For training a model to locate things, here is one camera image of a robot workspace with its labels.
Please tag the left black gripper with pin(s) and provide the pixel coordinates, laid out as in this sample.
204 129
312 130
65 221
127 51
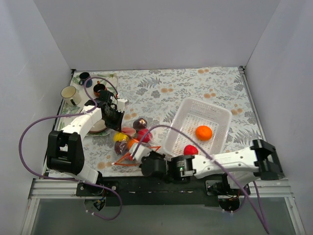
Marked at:
117 120

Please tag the yellow fake lemon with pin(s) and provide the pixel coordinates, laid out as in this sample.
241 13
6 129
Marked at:
120 137

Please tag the fake watermelon slice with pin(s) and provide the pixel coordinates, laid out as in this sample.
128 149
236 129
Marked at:
128 131

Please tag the clear zip top bag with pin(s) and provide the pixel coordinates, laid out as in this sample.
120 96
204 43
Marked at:
126 159

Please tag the dark purple fake fruit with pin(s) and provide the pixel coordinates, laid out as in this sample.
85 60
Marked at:
140 124

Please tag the red fake apple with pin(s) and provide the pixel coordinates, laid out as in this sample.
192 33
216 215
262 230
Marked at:
144 135

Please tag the red fake strawberry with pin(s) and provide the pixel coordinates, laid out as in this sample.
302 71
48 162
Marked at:
190 150

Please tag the orange fake mandarin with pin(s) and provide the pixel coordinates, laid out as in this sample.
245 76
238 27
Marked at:
203 133

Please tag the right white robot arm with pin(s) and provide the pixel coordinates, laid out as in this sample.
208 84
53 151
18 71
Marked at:
238 168

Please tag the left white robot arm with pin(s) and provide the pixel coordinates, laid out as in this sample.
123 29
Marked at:
65 148

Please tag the red rimmed plate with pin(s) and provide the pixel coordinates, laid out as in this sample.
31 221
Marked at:
99 129

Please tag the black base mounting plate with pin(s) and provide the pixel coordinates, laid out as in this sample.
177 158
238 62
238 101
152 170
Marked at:
139 191

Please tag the brown orange small cup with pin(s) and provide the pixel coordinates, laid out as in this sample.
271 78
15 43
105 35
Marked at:
98 88

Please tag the leaf patterned serving tray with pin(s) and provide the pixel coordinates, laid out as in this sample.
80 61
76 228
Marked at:
66 109

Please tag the floral patterned tablecloth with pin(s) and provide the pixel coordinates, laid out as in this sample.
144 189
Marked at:
155 95

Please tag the cream enamel mug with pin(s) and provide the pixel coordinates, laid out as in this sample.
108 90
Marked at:
71 96

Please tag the dark blue mug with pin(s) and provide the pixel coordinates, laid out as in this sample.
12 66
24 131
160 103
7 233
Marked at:
83 77

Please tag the white perforated plastic basket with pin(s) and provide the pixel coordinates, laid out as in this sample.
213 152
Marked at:
191 114

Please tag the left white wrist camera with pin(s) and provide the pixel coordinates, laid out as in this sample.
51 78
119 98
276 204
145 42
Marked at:
121 103

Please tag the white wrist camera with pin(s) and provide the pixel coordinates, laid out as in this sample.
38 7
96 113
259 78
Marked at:
141 152
121 103

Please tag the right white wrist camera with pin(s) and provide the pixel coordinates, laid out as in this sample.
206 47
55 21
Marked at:
141 152

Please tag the aluminium frame rail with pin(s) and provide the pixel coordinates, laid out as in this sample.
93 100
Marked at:
58 189

